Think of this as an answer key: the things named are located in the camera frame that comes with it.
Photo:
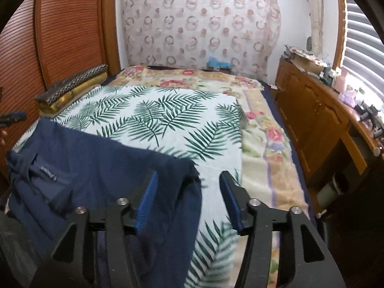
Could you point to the dark grey cloth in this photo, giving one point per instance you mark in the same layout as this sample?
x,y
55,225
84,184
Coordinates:
x,y
12,240

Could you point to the bed with navy sheet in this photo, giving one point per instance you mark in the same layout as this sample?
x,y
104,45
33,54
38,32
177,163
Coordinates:
x,y
292,150

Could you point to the small black tripod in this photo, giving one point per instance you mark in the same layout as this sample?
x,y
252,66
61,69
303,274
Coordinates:
x,y
367,114

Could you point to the circle-patterned sheer curtain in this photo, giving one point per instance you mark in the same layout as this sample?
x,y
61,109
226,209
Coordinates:
x,y
195,21

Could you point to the floral blanket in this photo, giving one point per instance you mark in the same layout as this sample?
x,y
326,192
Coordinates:
x,y
270,144

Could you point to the person's left hand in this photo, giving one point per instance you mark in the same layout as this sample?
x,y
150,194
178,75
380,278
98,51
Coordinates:
x,y
2,134

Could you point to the wooden sideboard cabinet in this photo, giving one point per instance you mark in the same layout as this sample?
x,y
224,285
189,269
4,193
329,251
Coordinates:
x,y
312,108

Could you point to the wooden window frame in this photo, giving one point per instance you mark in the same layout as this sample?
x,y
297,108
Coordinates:
x,y
340,21

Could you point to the open cardboard box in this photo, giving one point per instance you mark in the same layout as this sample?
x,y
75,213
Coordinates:
x,y
306,63

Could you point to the wooden louvered wardrobe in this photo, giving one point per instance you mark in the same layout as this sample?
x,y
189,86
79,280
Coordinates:
x,y
69,30

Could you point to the navy blue printed t-shirt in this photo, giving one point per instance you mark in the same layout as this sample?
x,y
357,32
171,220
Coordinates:
x,y
90,162

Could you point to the striped window blind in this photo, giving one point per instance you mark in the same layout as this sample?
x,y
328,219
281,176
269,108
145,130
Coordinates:
x,y
363,51

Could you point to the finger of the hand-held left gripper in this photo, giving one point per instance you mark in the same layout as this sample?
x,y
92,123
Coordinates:
x,y
13,117

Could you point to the dark patterned pillow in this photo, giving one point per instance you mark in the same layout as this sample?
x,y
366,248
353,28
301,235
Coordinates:
x,y
75,78

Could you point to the tied floral drape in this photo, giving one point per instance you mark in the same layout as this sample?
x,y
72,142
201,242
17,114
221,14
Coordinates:
x,y
316,21

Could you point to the grey waste bin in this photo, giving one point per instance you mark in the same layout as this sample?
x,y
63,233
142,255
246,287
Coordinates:
x,y
328,192

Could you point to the pale lilac container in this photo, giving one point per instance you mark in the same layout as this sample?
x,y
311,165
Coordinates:
x,y
348,97

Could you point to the pink bottle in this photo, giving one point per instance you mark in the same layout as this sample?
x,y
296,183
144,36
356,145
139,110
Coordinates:
x,y
342,79

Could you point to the dark oval ornament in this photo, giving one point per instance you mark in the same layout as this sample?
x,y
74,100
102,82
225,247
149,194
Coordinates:
x,y
309,44

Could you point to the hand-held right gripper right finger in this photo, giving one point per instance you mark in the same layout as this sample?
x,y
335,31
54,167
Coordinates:
x,y
232,204

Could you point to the palm leaf printed sheet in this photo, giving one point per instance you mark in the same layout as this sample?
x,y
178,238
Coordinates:
x,y
165,117

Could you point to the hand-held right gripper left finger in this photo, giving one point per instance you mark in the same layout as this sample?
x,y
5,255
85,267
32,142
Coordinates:
x,y
147,204

